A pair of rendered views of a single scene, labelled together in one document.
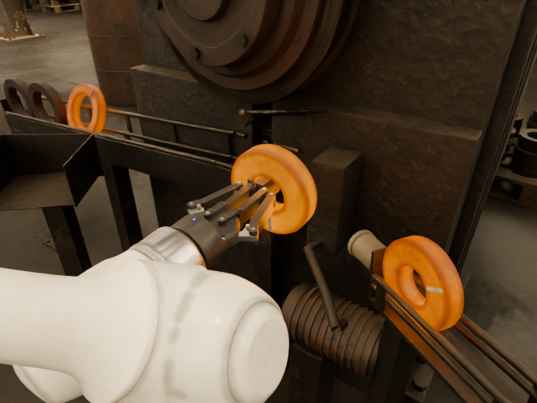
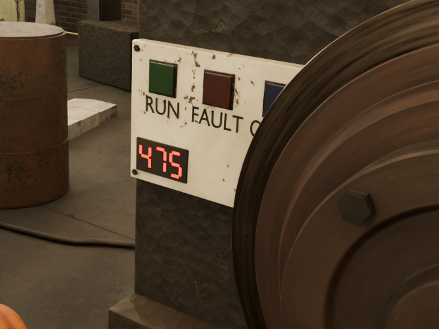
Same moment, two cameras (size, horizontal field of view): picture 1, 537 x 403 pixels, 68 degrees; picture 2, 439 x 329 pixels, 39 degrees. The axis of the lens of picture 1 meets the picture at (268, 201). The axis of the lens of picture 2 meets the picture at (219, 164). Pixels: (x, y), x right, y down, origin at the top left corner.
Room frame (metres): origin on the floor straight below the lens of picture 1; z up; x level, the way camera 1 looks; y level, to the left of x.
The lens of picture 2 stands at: (0.46, 0.31, 1.36)
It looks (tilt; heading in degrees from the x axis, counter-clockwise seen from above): 20 degrees down; 357
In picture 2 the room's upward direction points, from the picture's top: 4 degrees clockwise
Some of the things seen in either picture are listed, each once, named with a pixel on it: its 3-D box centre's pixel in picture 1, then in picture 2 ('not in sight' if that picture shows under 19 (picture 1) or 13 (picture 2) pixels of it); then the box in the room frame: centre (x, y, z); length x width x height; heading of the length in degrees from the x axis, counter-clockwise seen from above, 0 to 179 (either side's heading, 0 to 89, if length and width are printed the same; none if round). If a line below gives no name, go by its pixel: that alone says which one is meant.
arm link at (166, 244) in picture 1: (168, 265); not in sight; (0.38, 0.12, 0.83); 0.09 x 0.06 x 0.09; 56
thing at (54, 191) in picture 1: (66, 253); not in sight; (0.97, 0.63, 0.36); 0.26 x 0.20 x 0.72; 91
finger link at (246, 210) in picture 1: (244, 212); not in sight; (0.49, 0.03, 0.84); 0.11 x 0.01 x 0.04; 144
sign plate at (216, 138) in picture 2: not in sight; (220, 129); (1.17, 0.27, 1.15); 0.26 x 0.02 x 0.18; 56
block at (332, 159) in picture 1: (333, 201); not in sight; (0.77, -0.15, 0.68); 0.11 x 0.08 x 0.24; 146
